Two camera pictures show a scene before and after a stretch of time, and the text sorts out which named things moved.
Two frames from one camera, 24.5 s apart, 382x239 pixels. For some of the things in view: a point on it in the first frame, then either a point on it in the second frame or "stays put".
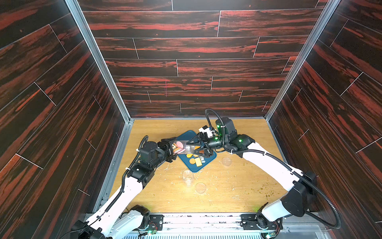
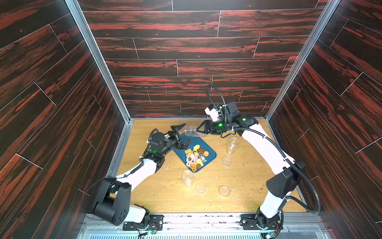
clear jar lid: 200,187 stays put
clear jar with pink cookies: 181,147 -> 191,131
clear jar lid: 226,161 stays put
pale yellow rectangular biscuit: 198,162 stays put
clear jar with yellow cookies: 188,178 stays put
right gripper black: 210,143 -> 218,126
